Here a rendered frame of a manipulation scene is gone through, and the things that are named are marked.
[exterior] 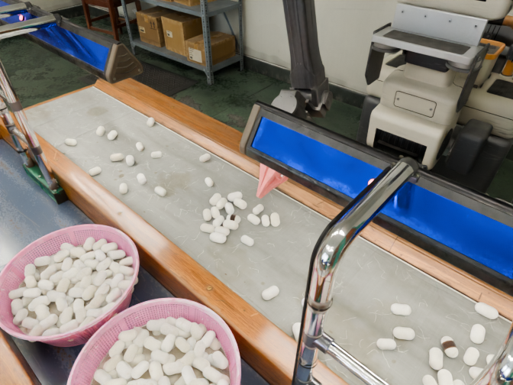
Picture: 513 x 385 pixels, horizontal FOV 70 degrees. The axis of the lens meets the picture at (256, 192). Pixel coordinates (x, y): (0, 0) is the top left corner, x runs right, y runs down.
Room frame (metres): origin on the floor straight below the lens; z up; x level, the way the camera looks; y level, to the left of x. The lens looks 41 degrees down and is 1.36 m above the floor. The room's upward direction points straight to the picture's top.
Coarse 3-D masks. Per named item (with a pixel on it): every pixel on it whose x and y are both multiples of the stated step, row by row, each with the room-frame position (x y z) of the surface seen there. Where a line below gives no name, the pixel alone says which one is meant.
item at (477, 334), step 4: (476, 324) 0.34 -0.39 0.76; (472, 328) 0.33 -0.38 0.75; (476, 328) 0.33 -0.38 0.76; (480, 328) 0.33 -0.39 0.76; (484, 328) 0.33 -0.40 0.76; (472, 332) 0.32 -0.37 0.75; (476, 332) 0.32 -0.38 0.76; (480, 332) 0.32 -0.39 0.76; (484, 332) 0.32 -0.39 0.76; (472, 336) 0.31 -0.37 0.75; (476, 336) 0.31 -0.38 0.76; (480, 336) 0.31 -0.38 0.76; (484, 336) 0.31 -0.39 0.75; (472, 340) 0.31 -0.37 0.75; (476, 340) 0.31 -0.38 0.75; (480, 340) 0.31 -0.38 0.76
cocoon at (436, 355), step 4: (432, 348) 0.29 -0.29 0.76; (436, 348) 0.29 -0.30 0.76; (432, 352) 0.29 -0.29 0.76; (436, 352) 0.28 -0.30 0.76; (440, 352) 0.28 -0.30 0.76; (432, 356) 0.28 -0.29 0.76; (436, 356) 0.28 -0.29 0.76; (440, 356) 0.28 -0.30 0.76; (432, 360) 0.27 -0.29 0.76; (436, 360) 0.27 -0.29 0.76; (440, 360) 0.27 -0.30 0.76; (432, 364) 0.27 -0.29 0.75; (436, 364) 0.26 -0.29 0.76; (440, 364) 0.26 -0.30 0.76; (436, 368) 0.26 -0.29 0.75; (440, 368) 0.26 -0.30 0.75
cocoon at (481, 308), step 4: (476, 304) 0.38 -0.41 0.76; (480, 304) 0.37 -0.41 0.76; (484, 304) 0.37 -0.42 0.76; (476, 308) 0.37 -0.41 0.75; (480, 308) 0.37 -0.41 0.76; (484, 308) 0.37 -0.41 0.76; (488, 308) 0.36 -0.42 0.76; (492, 308) 0.36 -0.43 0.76; (480, 312) 0.36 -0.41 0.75; (484, 312) 0.36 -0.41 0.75; (488, 312) 0.36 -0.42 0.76; (492, 312) 0.36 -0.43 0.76; (496, 312) 0.36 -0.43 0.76; (488, 316) 0.35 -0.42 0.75; (492, 316) 0.35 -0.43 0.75; (496, 316) 0.35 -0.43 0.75
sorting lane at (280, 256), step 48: (96, 96) 1.24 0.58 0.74; (96, 144) 0.93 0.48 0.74; (144, 144) 0.93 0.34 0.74; (192, 144) 0.93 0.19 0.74; (144, 192) 0.71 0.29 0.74; (192, 192) 0.71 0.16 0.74; (192, 240) 0.55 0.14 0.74; (240, 240) 0.55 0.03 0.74; (288, 240) 0.55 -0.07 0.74; (240, 288) 0.42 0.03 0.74; (288, 288) 0.42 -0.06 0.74; (336, 288) 0.42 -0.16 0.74; (384, 288) 0.42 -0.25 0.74; (432, 288) 0.42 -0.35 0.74; (336, 336) 0.32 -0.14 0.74; (384, 336) 0.32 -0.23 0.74; (432, 336) 0.32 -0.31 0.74
